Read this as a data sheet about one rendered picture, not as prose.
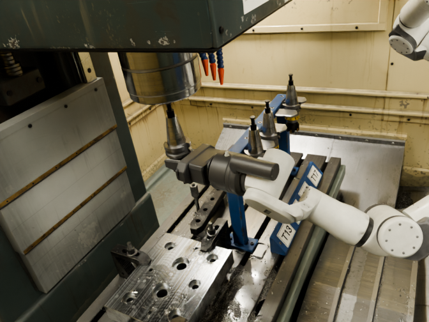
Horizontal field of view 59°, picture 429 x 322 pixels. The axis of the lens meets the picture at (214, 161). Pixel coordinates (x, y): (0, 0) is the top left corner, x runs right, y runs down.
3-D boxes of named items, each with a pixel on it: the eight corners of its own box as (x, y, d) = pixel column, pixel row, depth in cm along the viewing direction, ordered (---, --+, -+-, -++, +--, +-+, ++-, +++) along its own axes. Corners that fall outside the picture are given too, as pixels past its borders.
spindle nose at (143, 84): (159, 75, 92) (149, 24, 86) (216, 80, 84) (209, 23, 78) (113, 101, 81) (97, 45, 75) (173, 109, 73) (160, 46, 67)
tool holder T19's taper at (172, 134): (175, 136, 92) (170, 110, 88) (189, 139, 89) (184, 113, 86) (163, 144, 89) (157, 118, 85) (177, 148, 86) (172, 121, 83)
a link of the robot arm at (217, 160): (205, 131, 91) (248, 139, 84) (212, 165, 95) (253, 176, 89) (171, 156, 82) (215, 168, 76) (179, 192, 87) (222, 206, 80)
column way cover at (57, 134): (141, 204, 149) (103, 76, 122) (46, 298, 114) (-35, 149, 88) (131, 201, 151) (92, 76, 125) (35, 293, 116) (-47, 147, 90)
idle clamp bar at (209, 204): (230, 197, 144) (228, 183, 141) (203, 245, 124) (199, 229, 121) (218, 195, 147) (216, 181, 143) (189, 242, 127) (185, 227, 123)
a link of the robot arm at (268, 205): (256, 166, 82) (313, 195, 81) (239, 202, 79) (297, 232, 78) (264, 156, 76) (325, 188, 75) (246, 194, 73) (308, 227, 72)
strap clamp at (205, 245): (232, 245, 123) (226, 209, 115) (212, 275, 113) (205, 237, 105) (222, 243, 124) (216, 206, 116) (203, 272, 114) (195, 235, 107)
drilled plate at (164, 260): (233, 262, 111) (232, 250, 108) (182, 349, 90) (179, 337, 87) (168, 244, 121) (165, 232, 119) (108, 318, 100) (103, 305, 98)
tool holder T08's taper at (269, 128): (265, 128, 118) (263, 108, 115) (278, 129, 116) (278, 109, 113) (259, 134, 115) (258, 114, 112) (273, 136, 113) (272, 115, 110)
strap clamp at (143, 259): (159, 280, 114) (149, 243, 106) (153, 289, 112) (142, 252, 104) (126, 269, 120) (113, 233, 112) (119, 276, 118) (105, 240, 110)
